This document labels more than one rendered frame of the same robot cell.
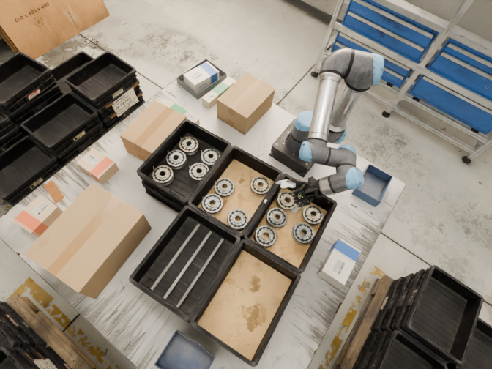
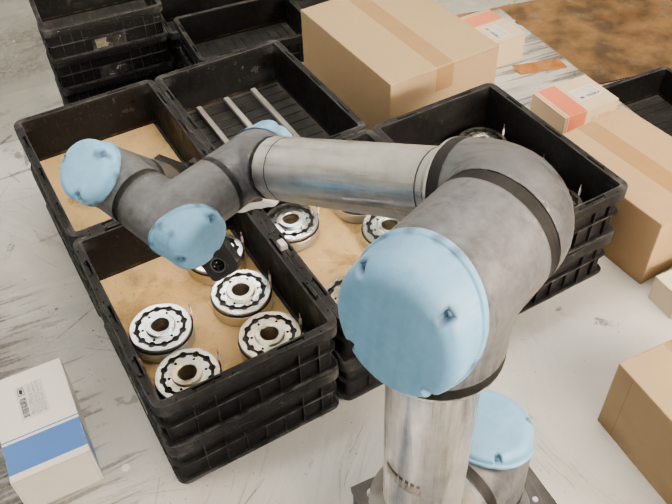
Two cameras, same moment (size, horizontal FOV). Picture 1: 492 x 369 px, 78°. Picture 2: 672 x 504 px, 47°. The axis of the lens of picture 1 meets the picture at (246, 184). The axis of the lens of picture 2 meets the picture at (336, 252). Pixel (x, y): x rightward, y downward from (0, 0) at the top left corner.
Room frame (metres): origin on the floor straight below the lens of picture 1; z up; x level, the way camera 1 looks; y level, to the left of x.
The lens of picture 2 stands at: (1.27, -0.75, 1.84)
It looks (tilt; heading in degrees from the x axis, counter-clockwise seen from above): 45 degrees down; 129
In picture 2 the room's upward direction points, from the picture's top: 2 degrees counter-clockwise
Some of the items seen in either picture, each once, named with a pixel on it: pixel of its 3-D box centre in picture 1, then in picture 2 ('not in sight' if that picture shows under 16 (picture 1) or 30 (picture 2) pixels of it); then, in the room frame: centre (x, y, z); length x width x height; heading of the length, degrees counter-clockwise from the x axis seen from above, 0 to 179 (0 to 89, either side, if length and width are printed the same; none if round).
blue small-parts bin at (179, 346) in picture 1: (185, 360); not in sight; (-0.08, 0.11, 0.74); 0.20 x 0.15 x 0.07; 68
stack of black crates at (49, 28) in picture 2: not in sight; (109, 57); (-0.92, 0.66, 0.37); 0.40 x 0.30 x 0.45; 63
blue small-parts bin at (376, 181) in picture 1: (372, 184); not in sight; (0.94, -0.71, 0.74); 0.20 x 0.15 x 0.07; 156
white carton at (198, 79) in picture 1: (201, 77); not in sight; (1.50, 0.41, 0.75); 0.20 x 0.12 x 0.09; 142
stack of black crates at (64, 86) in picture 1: (80, 82); not in sight; (1.71, 1.51, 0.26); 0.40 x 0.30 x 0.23; 153
